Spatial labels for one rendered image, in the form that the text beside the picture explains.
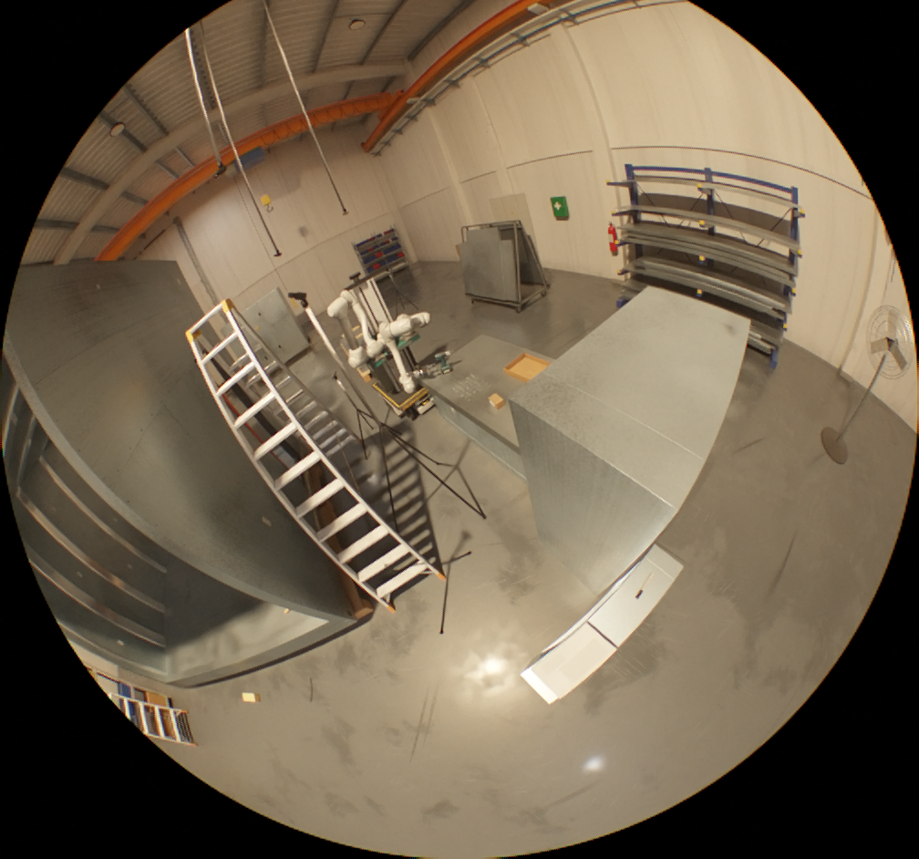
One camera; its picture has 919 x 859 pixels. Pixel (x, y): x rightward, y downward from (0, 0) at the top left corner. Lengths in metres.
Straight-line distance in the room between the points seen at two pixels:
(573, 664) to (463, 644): 1.11
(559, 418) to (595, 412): 0.12
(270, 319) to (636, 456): 8.45
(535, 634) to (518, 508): 1.08
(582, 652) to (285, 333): 8.66
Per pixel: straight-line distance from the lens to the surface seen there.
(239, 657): 3.23
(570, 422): 0.85
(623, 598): 1.47
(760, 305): 4.57
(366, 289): 3.19
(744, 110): 5.54
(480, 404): 2.36
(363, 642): 2.67
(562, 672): 1.39
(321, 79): 9.71
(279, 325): 8.55
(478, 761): 2.52
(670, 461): 0.81
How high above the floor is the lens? 2.20
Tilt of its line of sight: 39 degrees down
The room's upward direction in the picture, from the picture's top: 22 degrees counter-clockwise
